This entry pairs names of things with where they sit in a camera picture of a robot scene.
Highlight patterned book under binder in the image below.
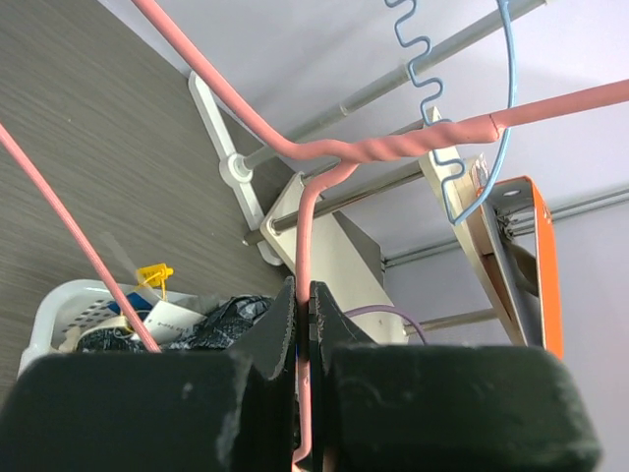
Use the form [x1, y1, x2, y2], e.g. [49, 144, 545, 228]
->
[467, 153, 490, 192]

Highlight orange ring binder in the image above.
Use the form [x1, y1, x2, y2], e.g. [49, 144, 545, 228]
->
[481, 176, 564, 359]

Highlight white plastic basket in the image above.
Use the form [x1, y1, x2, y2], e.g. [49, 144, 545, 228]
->
[18, 279, 204, 373]

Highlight silver clothes rack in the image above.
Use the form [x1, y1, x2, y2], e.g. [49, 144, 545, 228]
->
[188, 0, 551, 232]

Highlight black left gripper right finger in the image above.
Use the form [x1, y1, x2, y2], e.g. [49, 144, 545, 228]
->
[310, 282, 602, 471]

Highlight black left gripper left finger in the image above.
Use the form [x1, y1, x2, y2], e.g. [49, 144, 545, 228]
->
[1, 278, 296, 471]

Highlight pink hanger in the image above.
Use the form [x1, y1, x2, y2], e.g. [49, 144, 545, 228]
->
[0, 0, 629, 472]

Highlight dark patterned shark shorts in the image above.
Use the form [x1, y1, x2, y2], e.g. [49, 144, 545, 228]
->
[75, 295, 274, 353]

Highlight white two-tier shelf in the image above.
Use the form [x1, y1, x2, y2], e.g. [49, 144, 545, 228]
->
[243, 105, 530, 348]

